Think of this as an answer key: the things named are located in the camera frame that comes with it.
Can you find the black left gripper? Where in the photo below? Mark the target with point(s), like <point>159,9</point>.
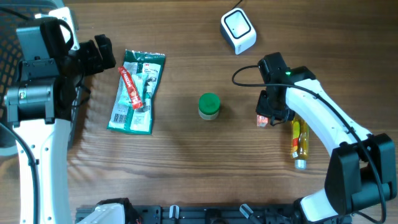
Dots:
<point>91,65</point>

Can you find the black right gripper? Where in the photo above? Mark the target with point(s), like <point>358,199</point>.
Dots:
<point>261,108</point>

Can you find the red white stock cube packet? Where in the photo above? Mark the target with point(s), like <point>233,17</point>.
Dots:
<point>262,121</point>

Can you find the yellow dish soap bottle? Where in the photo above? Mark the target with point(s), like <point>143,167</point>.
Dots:
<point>300,142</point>

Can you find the green 3M product package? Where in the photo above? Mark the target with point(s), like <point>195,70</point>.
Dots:
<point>145,69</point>

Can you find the Knorr stock cube jar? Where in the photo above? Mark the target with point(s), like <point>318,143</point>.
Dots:
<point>209,106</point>

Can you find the red Nescafe stick sachet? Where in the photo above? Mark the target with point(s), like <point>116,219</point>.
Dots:
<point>132,91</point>

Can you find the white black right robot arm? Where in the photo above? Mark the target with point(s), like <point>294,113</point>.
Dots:
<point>362,167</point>

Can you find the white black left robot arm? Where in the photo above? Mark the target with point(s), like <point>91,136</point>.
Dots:
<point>40,106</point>

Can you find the white barcode scanner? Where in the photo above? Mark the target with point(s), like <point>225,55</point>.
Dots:
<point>237,30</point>

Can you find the grey plastic shopping basket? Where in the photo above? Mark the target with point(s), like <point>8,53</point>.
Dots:
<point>11,54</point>

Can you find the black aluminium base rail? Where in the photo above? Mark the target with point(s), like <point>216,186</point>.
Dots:
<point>121,210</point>

